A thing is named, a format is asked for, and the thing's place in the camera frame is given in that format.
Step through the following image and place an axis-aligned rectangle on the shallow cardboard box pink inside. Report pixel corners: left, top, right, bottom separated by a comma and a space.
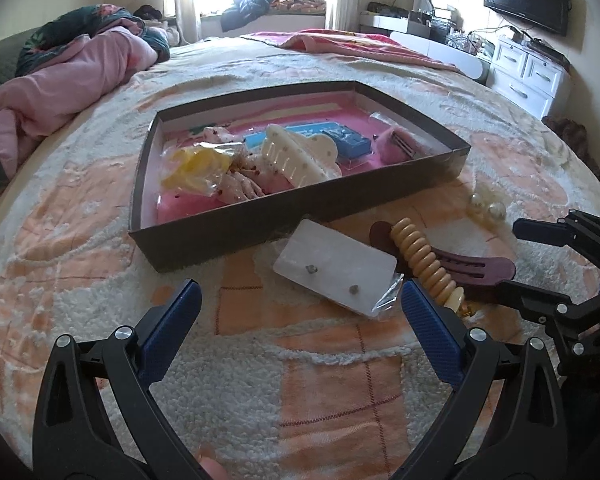
128, 80, 472, 273

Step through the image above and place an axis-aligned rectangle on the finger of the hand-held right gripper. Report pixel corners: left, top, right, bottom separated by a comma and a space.
512, 210, 600, 261
497, 281, 600, 376

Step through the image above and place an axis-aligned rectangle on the polka-dot mesh hair bow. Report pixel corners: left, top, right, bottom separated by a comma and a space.
200, 125, 268, 206

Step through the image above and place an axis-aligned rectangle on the beige ribbed hair clip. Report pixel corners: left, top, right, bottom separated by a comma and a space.
390, 217, 466, 311

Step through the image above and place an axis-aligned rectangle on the brown fuzzy bag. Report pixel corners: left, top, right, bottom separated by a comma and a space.
542, 116, 600, 186

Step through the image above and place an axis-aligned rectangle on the earring card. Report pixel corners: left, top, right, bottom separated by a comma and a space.
272, 218, 406, 318

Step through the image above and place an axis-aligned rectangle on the pink printed blanket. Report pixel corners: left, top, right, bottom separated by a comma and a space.
240, 30, 461, 73

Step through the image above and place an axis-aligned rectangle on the bag of yellow hair ties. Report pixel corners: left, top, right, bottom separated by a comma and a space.
160, 145, 241, 196

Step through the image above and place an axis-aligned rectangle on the white hair claw clip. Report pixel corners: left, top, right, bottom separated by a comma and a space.
259, 124, 341, 190

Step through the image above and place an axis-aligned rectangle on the pink quilt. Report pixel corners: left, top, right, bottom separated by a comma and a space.
0, 27, 171, 196

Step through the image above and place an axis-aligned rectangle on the white desk with clutter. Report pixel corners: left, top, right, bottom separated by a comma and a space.
360, 2, 491, 81

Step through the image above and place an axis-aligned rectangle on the white drawer dresser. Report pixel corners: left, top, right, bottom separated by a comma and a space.
487, 35, 568, 118

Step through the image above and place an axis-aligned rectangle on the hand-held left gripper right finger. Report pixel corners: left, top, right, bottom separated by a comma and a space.
390, 277, 568, 480

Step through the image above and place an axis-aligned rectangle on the pearl hair accessory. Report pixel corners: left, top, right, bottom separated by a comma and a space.
469, 192, 506, 221

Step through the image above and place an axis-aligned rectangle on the person's left hand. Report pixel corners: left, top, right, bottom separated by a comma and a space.
197, 447, 231, 480

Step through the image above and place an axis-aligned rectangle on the dark floral quilt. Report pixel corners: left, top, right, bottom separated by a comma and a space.
15, 5, 171, 76

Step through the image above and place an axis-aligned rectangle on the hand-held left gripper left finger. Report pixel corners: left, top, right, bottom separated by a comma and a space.
32, 277, 211, 480

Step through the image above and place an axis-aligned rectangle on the small blue box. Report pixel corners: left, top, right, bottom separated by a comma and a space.
322, 124, 372, 161

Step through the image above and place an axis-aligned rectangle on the dark red hair clip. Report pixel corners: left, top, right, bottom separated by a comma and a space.
370, 221, 517, 306

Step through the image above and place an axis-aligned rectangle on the black set-top box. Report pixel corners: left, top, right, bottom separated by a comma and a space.
527, 40, 568, 63

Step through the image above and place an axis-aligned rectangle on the blue printed card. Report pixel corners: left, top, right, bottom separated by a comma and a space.
244, 122, 331, 148

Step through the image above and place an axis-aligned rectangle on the pile of dark clothes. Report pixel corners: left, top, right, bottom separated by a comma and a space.
220, 0, 326, 31

